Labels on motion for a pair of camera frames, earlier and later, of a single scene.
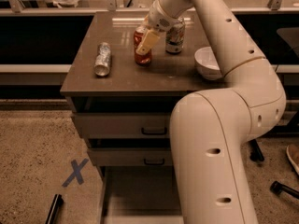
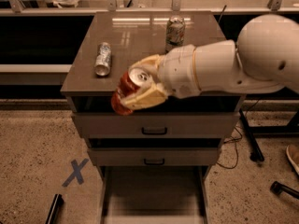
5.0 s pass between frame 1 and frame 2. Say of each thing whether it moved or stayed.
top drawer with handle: stayed
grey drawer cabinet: stayed
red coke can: moved
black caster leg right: stayed
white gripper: moved
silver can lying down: stayed
